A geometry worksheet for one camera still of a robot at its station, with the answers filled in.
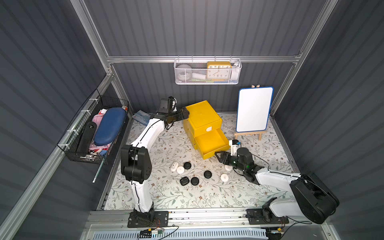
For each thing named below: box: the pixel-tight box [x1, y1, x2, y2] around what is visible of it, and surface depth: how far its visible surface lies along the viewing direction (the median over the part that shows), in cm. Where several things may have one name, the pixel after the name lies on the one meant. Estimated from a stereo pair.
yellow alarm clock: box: [206, 61, 233, 82], surface depth 91 cm
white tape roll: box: [176, 64, 193, 83], surface depth 90 cm
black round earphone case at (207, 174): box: [203, 170, 212, 179], surface depth 90 cm
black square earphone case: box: [179, 176, 190, 186], surface depth 86 cm
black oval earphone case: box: [190, 177, 200, 186], surface depth 86 cm
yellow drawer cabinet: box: [183, 100, 230, 159], surface depth 91 cm
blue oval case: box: [94, 107, 127, 146], surface depth 69 cm
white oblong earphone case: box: [170, 161, 179, 172], surface depth 91 cm
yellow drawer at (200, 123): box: [187, 114, 222, 137], surface depth 88 cm
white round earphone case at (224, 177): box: [220, 173, 229, 182], surface depth 88 cm
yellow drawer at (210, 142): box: [194, 128, 230, 159], surface depth 95 cm
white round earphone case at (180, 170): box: [176, 166, 185, 174], surface depth 91 cm
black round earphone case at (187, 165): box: [183, 161, 192, 170], surface depth 93 cm
